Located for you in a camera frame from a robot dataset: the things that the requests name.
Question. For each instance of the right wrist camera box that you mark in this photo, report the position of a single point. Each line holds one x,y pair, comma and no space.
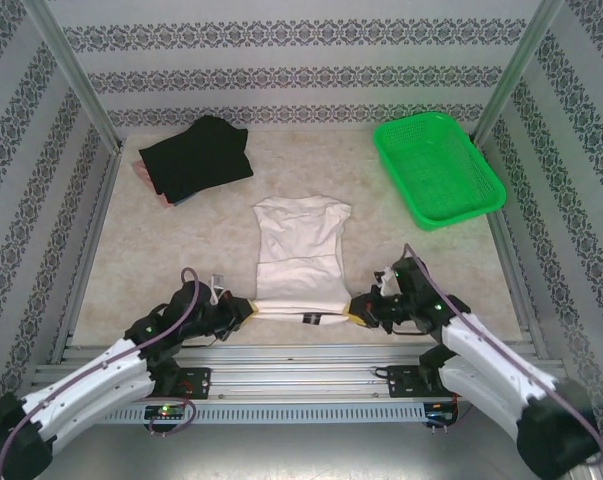
383,285

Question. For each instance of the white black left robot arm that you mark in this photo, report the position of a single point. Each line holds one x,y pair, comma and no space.
81,385

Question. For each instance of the aluminium left frame post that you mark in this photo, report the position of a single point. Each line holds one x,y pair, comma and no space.
71,70

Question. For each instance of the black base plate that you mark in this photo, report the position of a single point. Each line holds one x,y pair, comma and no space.
403,382
196,382

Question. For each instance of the left controller board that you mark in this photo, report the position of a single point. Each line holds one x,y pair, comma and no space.
163,411

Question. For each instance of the pink t-shirt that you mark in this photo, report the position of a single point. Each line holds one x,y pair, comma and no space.
148,175

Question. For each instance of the grey metal sheet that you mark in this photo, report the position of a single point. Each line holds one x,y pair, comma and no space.
301,455

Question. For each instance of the controller board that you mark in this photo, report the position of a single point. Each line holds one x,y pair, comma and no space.
163,411
441,412

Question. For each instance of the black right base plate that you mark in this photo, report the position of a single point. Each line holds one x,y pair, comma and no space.
403,382

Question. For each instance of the aluminium right side rail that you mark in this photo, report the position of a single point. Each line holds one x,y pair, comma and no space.
526,300

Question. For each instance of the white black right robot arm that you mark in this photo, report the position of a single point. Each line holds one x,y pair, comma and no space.
481,350

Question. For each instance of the right controller board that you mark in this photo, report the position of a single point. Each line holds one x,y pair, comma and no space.
441,412

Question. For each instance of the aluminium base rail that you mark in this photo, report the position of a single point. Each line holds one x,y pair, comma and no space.
291,380

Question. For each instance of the aluminium left side rail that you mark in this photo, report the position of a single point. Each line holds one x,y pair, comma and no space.
97,220

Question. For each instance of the green plastic basket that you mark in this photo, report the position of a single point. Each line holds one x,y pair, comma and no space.
441,170

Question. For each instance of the aluminium right frame post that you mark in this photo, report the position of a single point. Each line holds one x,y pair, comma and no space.
516,70

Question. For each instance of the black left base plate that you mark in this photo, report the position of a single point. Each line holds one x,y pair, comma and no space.
196,382

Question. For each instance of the white t-shirt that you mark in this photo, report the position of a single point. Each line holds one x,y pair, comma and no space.
301,250

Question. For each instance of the black t-shirt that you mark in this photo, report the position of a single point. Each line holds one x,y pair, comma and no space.
196,155

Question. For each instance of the aluminium frame post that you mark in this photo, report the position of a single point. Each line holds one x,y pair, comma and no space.
71,70
516,70

